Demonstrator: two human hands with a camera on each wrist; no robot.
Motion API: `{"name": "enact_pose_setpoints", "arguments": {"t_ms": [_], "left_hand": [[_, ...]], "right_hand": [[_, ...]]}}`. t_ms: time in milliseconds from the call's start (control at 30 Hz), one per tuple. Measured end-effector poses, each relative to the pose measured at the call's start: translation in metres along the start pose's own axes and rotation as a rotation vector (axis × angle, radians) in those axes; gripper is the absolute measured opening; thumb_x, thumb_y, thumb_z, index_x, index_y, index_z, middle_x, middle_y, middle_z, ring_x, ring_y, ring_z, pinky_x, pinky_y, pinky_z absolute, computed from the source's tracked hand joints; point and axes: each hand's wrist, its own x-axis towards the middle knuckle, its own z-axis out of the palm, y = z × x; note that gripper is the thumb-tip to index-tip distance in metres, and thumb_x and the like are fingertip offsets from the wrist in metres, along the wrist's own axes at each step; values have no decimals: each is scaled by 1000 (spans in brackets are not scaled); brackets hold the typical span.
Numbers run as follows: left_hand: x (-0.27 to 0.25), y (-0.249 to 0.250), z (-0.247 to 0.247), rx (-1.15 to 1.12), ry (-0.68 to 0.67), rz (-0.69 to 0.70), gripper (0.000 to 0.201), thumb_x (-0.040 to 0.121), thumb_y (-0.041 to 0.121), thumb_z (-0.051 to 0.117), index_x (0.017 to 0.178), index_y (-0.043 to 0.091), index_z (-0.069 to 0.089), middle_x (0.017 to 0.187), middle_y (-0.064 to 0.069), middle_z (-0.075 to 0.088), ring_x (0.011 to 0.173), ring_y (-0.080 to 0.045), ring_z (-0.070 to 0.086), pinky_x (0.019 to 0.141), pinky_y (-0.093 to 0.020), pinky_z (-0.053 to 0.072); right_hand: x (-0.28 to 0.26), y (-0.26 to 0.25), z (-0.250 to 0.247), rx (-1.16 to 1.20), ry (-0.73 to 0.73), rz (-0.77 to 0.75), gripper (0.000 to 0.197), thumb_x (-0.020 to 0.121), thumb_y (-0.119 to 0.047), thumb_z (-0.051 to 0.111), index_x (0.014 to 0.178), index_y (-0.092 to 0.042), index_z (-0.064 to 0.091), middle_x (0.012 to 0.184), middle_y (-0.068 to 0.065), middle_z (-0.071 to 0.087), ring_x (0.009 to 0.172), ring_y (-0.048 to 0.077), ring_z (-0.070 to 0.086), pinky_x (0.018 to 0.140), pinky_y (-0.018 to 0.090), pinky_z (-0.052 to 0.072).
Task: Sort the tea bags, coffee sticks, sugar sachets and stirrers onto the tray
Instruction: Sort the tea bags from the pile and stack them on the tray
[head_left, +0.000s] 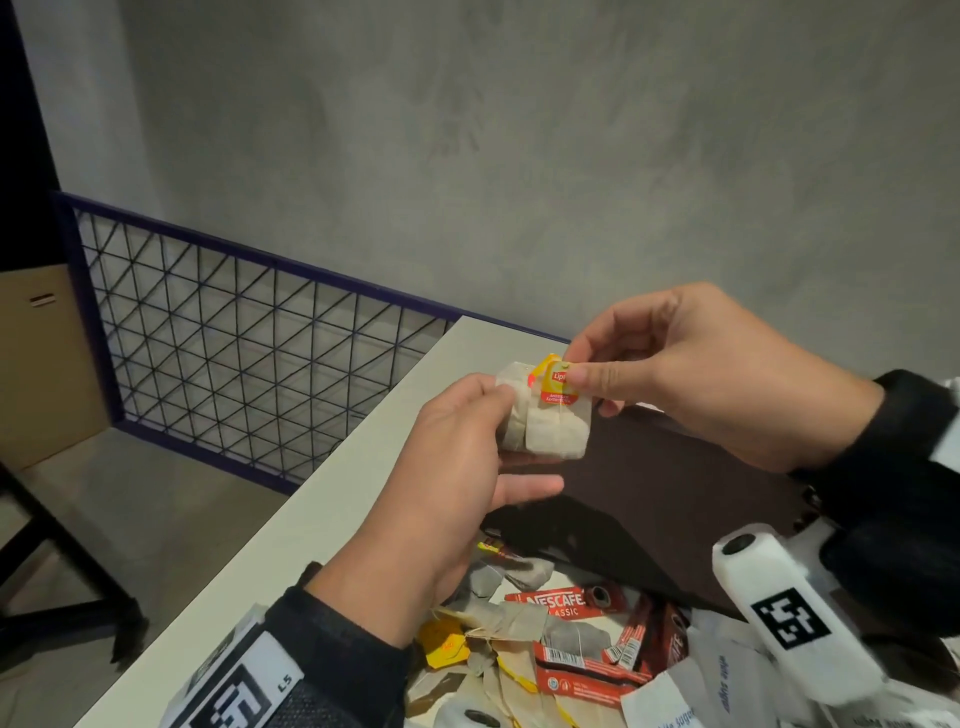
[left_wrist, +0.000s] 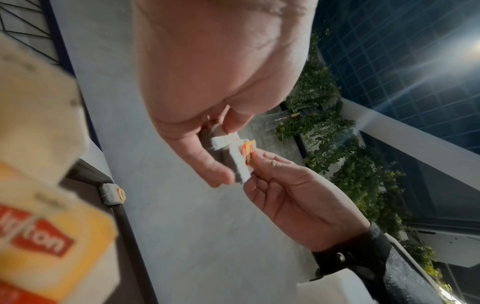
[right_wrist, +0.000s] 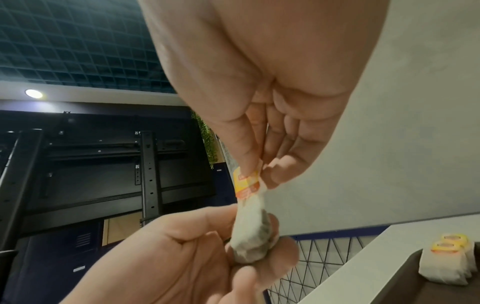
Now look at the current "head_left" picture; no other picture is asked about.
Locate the pile of white sugar packets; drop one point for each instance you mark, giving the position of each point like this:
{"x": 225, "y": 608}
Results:
{"x": 712, "y": 675}

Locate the black wristband white markers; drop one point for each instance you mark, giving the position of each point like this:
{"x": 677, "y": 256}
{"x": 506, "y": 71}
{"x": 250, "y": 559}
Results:
{"x": 900, "y": 487}
{"x": 300, "y": 667}

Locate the white tea bag yellow tag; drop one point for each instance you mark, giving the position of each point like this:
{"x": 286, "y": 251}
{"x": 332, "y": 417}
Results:
{"x": 555, "y": 435}

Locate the person's left hand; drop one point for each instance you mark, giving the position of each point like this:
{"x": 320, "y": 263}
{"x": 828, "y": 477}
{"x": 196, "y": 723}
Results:
{"x": 435, "y": 510}

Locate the brown plastic tray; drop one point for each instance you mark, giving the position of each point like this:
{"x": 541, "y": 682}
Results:
{"x": 675, "y": 502}

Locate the person's right hand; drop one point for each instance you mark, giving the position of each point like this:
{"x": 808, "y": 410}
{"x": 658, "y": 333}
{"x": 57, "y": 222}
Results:
{"x": 720, "y": 375}

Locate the dark cabinet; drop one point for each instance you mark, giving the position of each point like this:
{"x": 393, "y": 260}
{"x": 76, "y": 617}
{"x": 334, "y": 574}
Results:
{"x": 22, "y": 150}

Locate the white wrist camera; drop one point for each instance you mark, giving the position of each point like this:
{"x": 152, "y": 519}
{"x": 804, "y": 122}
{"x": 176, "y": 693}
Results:
{"x": 795, "y": 607}
{"x": 472, "y": 716}

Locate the pile of tea bags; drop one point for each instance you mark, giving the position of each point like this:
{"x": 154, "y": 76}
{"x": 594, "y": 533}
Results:
{"x": 495, "y": 660}

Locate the purple metal mesh railing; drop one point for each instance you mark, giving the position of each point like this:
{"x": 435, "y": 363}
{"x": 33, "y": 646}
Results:
{"x": 247, "y": 360}

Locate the black metal table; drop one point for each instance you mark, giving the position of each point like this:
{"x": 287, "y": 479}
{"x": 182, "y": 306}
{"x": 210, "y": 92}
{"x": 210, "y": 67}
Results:
{"x": 67, "y": 600}

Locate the red Nescafe coffee sachets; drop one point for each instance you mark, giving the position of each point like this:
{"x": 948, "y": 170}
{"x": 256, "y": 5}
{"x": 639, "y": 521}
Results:
{"x": 577, "y": 664}

